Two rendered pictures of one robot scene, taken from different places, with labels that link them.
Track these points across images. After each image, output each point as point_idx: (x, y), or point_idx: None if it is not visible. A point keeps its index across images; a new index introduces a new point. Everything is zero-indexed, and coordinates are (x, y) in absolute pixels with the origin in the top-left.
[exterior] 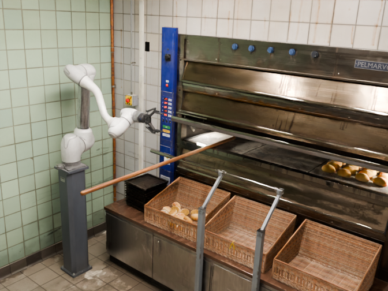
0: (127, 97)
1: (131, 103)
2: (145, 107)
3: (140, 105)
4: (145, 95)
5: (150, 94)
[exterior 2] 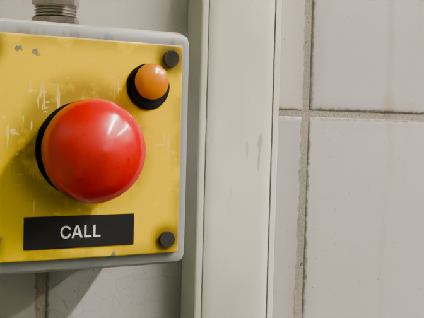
0: (58, 91)
1: (178, 207)
2: (297, 240)
3: (237, 229)
4: (292, 39)
5: (386, 12)
